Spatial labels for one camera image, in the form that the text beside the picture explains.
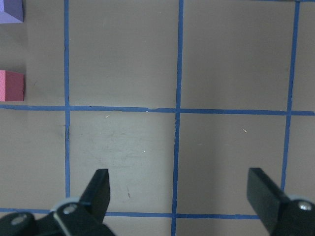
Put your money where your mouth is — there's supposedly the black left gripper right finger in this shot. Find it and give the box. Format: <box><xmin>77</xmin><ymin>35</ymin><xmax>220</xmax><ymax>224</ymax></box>
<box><xmin>247</xmin><ymin>168</ymin><xmax>315</xmax><ymax>236</ymax></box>

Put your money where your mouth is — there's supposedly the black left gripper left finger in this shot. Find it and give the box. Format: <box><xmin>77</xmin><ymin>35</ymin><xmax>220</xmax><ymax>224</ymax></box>
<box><xmin>0</xmin><ymin>169</ymin><xmax>114</xmax><ymax>236</ymax></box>

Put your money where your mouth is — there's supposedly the pink foam block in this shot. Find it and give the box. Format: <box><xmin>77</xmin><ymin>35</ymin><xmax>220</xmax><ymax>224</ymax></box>
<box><xmin>0</xmin><ymin>70</ymin><xmax>24</xmax><ymax>102</ymax></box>

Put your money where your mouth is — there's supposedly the purple foam block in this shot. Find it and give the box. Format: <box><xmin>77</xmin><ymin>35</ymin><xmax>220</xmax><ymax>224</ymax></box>
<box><xmin>0</xmin><ymin>0</ymin><xmax>24</xmax><ymax>24</ymax></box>

